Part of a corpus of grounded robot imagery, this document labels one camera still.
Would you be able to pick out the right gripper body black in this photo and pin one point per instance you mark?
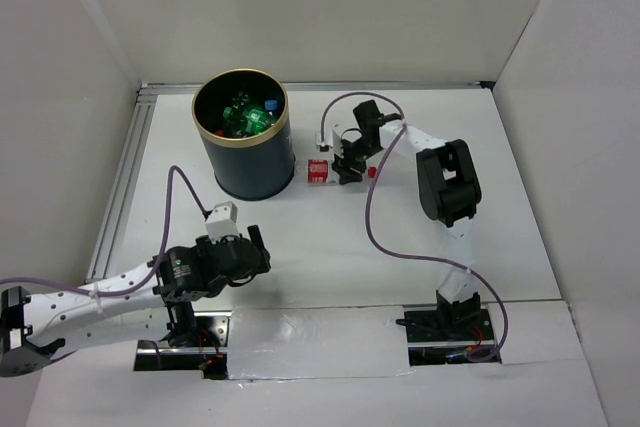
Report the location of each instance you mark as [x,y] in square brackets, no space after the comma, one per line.
[359,147]

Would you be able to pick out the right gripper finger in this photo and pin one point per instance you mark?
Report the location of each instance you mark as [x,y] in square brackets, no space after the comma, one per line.
[348,163]
[347,176]

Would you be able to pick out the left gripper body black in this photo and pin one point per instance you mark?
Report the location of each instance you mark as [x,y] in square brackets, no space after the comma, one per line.
[205,243]

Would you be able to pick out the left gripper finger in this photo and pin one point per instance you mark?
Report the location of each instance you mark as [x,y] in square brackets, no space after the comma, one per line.
[239,277]
[256,238]

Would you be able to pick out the red label bottle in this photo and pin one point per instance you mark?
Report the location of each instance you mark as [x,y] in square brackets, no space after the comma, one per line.
[321,172]

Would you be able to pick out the clear bottle blue label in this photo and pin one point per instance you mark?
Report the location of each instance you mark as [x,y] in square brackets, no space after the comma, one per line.
[271,106]

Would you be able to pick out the green bottle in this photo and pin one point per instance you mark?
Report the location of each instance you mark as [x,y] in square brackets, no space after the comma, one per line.
[246,120]
[241,99]

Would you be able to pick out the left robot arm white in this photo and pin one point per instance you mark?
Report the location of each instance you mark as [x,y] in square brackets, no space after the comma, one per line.
[37,330]

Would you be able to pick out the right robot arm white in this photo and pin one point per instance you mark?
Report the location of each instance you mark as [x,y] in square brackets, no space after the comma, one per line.
[449,193]

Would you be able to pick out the dark blue round bin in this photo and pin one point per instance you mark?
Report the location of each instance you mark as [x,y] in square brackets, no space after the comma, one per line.
[248,168]

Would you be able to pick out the white plastic sheet front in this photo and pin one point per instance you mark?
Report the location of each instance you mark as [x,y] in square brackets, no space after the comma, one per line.
[323,343]

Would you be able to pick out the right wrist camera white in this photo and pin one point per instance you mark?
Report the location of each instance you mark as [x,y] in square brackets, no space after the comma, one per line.
[330,140]

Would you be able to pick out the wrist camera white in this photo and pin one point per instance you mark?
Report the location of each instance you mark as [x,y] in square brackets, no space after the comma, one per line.
[330,140]
[221,222]

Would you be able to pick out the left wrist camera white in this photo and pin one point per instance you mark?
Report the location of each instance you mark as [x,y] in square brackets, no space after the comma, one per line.
[221,222]

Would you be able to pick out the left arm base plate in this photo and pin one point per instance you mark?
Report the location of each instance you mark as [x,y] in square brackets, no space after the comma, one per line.
[204,352]

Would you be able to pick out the aluminium frame rail left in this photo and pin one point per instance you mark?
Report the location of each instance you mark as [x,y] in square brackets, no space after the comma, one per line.
[117,210]

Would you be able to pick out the aluminium frame rail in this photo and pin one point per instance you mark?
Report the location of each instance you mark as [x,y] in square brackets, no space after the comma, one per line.
[117,210]
[191,88]

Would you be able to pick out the aluminium frame rail back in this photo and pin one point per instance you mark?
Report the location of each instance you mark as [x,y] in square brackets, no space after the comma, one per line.
[191,88]

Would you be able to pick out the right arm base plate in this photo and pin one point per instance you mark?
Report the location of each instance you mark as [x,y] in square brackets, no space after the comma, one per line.
[450,335]

